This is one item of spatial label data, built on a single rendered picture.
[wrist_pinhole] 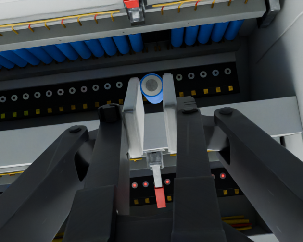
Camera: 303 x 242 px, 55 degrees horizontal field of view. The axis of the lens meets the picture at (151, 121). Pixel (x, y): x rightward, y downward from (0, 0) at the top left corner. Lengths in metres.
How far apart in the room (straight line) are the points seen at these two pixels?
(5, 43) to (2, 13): 0.04
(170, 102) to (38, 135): 0.26
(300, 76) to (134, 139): 0.26
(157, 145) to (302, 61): 0.19
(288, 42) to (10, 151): 0.37
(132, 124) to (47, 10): 0.25
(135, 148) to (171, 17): 0.24
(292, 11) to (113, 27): 0.21
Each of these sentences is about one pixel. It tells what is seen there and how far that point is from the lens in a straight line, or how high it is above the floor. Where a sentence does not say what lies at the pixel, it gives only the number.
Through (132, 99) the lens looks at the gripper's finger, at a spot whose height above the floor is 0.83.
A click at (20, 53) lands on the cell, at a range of 0.46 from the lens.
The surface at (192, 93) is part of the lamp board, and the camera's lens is 0.49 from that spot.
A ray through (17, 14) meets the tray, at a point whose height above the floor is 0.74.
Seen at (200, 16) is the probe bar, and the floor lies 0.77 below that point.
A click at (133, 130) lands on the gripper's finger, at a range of 0.16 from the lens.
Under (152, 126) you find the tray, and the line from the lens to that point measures 0.36.
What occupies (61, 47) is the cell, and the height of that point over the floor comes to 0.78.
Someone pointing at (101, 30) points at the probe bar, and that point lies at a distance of 0.38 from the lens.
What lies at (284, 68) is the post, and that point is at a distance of 0.42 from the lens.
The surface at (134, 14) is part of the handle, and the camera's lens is 0.35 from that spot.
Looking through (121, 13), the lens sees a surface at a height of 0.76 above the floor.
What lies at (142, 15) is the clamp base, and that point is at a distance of 0.36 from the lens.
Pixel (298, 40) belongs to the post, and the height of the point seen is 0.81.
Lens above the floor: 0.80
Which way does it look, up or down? 14 degrees up
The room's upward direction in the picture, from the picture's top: 173 degrees clockwise
